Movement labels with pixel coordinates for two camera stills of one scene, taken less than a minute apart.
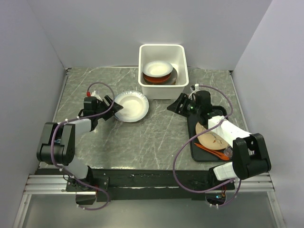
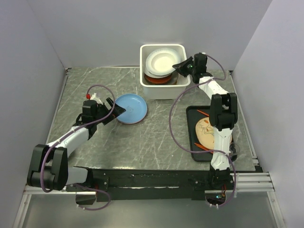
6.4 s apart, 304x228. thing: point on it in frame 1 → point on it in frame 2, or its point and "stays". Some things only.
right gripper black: x=175 y=107 → x=181 y=67
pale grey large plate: x=135 y=106 → x=160 y=61
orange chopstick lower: x=206 y=148 stays
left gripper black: x=114 y=108 stays
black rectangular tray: x=198 y=154 stays
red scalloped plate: x=156 y=80 stays
